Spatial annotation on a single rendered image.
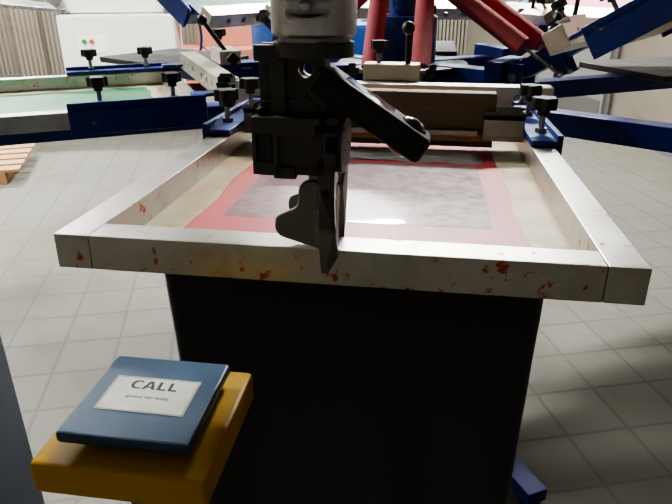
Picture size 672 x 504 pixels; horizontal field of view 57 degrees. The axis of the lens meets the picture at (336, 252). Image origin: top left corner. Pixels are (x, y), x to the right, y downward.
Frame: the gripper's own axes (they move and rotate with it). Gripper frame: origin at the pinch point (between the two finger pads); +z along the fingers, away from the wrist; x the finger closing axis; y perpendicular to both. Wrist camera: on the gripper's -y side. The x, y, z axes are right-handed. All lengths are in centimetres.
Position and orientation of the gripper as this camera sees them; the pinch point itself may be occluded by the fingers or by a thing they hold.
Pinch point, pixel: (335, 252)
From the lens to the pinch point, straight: 61.7
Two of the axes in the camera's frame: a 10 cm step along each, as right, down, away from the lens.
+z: -0.1, 9.2, 3.8
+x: -1.4, 3.8, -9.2
